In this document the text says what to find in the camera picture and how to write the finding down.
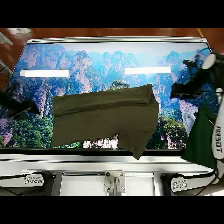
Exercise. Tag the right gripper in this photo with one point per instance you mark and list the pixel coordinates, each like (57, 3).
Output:
(183, 90)

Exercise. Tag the olive green garment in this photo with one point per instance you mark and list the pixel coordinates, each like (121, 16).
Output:
(106, 116)

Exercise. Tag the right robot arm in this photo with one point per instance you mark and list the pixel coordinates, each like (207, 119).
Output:
(213, 76)

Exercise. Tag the dark green garment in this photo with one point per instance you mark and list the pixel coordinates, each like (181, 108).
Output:
(200, 140)

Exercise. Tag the silver frame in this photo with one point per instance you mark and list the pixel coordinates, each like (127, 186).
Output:
(110, 166)

